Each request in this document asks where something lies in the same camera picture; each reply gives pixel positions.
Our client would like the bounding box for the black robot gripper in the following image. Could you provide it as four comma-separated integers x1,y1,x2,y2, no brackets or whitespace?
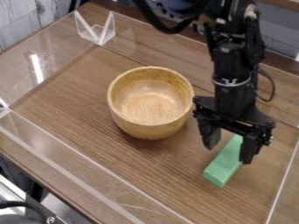
192,78,276,165

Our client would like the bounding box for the green rectangular block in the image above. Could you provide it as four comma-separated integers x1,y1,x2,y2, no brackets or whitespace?
202,135,242,188

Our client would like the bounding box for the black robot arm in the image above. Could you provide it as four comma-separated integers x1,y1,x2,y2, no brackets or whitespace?
134,0,276,165

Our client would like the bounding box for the brown wooden bowl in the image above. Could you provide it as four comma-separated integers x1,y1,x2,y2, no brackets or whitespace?
106,66,193,140

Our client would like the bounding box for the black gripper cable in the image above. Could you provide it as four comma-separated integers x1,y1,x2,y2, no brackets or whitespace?
250,66,276,103

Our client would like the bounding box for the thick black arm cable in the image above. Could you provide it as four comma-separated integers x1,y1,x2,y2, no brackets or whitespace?
130,0,202,35

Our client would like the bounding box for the clear acrylic tray wall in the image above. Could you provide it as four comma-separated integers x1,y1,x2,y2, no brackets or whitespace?
0,99,192,224

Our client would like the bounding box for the clear acrylic corner bracket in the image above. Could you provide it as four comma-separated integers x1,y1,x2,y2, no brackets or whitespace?
73,10,115,46

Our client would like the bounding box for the black metal table bracket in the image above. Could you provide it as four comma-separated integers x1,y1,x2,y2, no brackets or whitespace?
23,192,67,224

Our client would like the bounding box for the black cable bottom left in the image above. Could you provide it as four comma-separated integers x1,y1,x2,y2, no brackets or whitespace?
0,200,51,224

